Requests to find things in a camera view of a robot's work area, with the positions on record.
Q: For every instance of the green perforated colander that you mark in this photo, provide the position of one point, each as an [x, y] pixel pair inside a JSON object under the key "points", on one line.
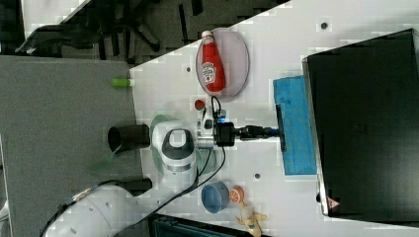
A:
{"points": [[155, 154]]}

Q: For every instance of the red strawberry toy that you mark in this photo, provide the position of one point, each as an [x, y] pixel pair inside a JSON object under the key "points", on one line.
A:
{"points": [[199, 105]]}

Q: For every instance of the green marker pen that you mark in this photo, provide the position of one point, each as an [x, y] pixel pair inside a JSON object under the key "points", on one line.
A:
{"points": [[123, 83]]}

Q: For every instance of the grey round plate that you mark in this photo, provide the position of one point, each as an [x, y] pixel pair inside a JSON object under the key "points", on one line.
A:
{"points": [[235, 60]]}

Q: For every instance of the black toaster oven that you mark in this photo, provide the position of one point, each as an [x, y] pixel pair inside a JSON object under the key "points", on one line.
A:
{"points": [[363, 104]]}

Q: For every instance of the peeled banana toy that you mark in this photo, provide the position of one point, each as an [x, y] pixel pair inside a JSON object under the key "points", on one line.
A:
{"points": [[250, 219]]}

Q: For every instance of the dark storage crate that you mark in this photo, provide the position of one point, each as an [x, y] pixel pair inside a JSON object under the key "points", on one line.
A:
{"points": [[218, 225]]}

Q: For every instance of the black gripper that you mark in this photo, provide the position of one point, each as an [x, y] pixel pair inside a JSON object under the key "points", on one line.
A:
{"points": [[225, 133]]}

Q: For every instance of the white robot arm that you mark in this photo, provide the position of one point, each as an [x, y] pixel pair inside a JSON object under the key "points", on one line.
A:
{"points": [[111, 207]]}

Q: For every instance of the black office chair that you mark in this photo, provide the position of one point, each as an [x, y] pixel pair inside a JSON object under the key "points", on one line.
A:
{"points": [[82, 23]]}

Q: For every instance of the blue oven door with handle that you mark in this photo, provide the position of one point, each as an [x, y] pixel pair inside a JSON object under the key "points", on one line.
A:
{"points": [[293, 119]]}

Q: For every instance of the green mug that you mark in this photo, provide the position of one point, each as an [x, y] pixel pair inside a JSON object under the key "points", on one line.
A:
{"points": [[206, 161]]}

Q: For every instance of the orange slice toy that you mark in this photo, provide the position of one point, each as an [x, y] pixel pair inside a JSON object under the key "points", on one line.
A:
{"points": [[236, 194]]}

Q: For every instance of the black cylinder cup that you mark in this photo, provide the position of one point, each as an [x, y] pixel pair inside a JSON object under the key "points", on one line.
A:
{"points": [[130, 137]]}

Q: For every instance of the red ketchup bottle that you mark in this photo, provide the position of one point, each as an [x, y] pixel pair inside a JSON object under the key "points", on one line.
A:
{"points": [[213, 71]]}

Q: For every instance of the blue bowl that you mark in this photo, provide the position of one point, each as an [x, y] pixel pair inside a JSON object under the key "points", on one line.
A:
{"points": [[215, 197]]}

